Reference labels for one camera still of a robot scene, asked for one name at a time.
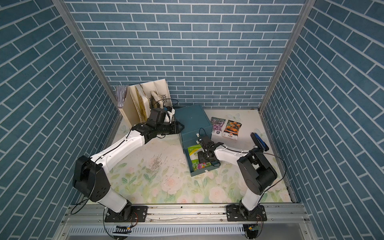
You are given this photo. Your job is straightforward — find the black stapler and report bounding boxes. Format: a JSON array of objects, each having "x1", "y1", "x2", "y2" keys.
[{"x1": 250, "y1": 133, "x2": 264, "y2": 149}]

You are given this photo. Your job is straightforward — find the green flower seed bag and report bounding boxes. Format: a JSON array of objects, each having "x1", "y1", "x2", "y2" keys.
[{"x1": 188, "y1": 145, "x2": 212, "y2": 171}]

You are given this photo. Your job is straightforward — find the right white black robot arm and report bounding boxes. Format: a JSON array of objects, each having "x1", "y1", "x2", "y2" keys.
[{"x1": 197, "y1": 133, "x2": 278, "y2": 222}]

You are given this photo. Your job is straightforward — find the orange flower seed bag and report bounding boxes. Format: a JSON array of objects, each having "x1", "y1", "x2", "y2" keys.
[{"x1": 222, "y1": 120, "x2": 242, "y2": 141}]

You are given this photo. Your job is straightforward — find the floral table mat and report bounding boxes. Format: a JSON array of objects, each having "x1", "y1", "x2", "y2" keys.
[{"x1": 107, "y1": 110, "x2": 292, "y2": 204}]

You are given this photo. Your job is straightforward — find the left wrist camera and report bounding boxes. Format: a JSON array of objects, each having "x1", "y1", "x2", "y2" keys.
[{"x1": 164, "y1": 107, "x2": 176, "y2": 123}]

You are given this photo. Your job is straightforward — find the purple flower seed bag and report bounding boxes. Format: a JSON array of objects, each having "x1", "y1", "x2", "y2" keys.
[{"x1": 211, "y1": 117, "x2": 227, "y2": 136}]

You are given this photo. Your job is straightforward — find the purple striped folder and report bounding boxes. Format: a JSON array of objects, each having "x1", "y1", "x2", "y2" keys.
[{"x1": 116, "y1": 85, "x2": 128, "y2": 109}]

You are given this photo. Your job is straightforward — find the blue stapler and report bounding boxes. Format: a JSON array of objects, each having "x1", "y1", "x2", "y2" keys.
[{"x1": 260, "y1": 137, "x2": 269, "y2": 152}]

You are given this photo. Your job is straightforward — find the teal three-drawer cabinet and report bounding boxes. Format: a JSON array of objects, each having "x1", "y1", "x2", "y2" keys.
[{"x1": 175, "y1": 105, "x2": 221, "y2": 177}]

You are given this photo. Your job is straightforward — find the dark sunflower cover book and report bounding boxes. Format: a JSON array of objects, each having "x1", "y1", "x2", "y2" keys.
[{"x1": 150, "y1": 91, "x2": 164, "y2": 109}]

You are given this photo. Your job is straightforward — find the white file organizer rack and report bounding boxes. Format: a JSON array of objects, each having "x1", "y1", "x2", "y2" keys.
[{"x1": 118, "y1": 79, "x2": 173, "y2": 127}]

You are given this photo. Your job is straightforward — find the yellow cover book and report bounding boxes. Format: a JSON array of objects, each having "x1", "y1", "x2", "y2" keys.
[{"x1": 134, "y1": 85, "x2": 151, "y2": 122}]

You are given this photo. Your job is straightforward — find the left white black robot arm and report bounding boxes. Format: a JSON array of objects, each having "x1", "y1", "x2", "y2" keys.
[{"x1": 73, "y1": 107, "x2": 184, "y2": 221}]

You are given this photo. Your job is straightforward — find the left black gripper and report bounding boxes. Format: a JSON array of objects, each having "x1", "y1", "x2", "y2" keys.
[{"x1": 155, "y1": 121, "x2": 186, "y2": 136}]

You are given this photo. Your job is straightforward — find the aluminium mounting rail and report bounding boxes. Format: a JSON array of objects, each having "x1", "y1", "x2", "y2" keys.
[{"x1": 61, "y1": 203, "x2": 310, "y2": 226}]

